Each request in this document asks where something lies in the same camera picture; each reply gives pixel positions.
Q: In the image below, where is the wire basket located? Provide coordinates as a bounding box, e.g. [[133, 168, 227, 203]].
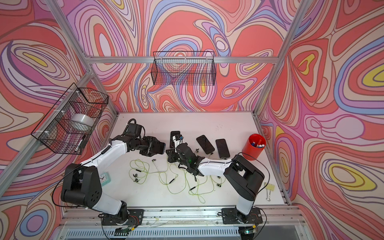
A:
[[31, 84, 109, 155], [151, 51, 217, 87]]

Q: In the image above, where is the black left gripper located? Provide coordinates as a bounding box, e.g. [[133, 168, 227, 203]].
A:
[[134, 135, 159, 157]]

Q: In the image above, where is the grey-edged smartphone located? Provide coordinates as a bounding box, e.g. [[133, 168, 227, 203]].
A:
[[170, 131, 182, 149]]

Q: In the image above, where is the back wire basket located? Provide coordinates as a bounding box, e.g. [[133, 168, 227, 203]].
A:
[[151, 51, 217, 87]]

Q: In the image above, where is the left wire basket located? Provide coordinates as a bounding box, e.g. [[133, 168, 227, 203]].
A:
[[31, 84, 109, 155]]

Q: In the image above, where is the mint alarm clock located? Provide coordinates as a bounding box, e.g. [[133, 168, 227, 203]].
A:
[[100, 172, 111, 187]]

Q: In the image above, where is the yellow binder clip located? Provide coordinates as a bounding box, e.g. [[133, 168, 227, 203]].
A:
[[264, 183, 275, 202]]

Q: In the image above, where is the red plastic cup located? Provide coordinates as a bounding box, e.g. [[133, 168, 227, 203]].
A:
[[242, 134, 266, 161]]

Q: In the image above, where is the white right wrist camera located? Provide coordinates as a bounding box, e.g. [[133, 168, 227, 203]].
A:
[[173, 134, 184, 149]]

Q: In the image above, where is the black smartphone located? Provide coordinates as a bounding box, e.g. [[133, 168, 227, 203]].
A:
[[196, 135, 215, 155]]

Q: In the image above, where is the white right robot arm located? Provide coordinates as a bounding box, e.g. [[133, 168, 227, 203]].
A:
[[166, 143, 265, 226]]

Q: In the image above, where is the green earphone cable plug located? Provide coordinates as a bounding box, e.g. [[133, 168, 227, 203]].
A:
[[211, 160, 229, 188]]

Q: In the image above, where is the blue-cased smartphone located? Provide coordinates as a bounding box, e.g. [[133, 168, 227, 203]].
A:
[[216, 139, 231, 159]]

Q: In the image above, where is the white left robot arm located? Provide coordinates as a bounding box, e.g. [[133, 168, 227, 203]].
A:
[[61, 119, 166, 225]]

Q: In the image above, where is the white tape roll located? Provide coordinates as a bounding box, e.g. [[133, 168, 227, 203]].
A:
[[70, 114, 95, 132]]

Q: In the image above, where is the green earphones set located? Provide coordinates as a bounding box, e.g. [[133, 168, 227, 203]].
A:
[[129, 159, 150, 185], [185, 172, 215, 205], [151, 150, 188, 195]]

